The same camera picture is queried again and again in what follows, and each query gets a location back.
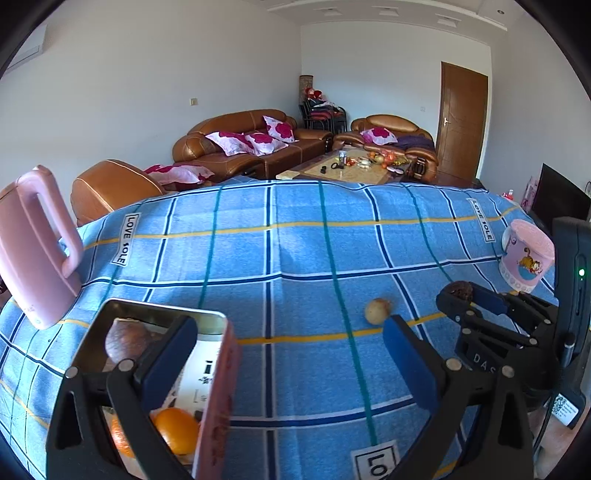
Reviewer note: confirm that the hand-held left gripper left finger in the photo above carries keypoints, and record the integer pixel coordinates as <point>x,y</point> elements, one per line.
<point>166,374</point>

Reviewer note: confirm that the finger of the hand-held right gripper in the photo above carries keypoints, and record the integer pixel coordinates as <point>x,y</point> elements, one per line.
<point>450,304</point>
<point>489,302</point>

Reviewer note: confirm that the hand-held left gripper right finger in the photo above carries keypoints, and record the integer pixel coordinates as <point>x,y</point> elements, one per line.
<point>411,364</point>

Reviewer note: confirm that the dark round chocolate ball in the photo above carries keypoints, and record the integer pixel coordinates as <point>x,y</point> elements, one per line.
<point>461,290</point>

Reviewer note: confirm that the purple sweet potato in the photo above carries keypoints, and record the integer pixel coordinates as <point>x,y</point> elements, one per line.
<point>127,341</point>

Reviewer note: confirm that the large orange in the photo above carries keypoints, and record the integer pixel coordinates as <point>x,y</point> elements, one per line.
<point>178,429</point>

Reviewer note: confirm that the pink metal tin box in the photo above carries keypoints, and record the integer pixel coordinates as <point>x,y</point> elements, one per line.
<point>217,406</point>

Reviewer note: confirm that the person's right hand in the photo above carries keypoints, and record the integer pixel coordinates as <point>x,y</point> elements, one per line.
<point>538,438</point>

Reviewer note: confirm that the printed paper leaflet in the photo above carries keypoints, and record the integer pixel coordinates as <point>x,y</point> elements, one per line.
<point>203,364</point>

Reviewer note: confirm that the pink cartoon cup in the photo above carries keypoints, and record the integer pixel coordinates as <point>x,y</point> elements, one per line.
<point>526,258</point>

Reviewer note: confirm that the small tan longan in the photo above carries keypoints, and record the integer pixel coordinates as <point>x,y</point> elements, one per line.
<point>377,311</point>

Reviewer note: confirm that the black television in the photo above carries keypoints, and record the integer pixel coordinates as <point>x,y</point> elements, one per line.
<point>561,194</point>

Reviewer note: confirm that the purple blanket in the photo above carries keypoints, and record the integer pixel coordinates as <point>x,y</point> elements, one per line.
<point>415,141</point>

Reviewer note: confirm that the blue checked tablecloth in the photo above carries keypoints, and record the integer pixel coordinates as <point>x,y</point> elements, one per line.
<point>277,249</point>

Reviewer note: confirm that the pink plastic kettle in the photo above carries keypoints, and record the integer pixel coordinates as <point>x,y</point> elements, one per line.
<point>32,249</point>

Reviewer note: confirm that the white red floral cushion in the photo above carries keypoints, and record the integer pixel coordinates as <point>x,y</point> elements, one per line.
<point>228,143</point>
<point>378,136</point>
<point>265,143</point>
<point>280,129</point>
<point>180,174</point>

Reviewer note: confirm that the brown wooden door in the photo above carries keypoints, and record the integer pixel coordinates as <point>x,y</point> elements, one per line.
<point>461,120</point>

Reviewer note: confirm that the wooden coffee table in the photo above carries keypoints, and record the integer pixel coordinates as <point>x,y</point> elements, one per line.
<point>318,174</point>

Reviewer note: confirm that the short brown leather sofa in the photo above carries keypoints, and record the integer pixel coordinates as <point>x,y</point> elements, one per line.
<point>383,121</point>

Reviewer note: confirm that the brown leather armchair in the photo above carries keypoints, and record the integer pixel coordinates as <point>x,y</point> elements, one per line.
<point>111,184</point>

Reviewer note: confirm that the stacked dark chairs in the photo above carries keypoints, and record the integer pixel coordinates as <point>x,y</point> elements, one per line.
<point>323,115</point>

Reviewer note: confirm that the red plush toy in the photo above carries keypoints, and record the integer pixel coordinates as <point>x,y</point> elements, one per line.
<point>314,93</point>

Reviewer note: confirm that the long brown leather sofa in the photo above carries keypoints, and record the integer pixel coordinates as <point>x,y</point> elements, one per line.
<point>231,121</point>

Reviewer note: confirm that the tall woven floor vase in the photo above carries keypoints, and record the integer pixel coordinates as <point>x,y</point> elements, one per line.
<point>305,83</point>

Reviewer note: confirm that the white air conditioner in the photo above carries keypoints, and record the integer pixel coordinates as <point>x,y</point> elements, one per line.
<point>27,46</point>

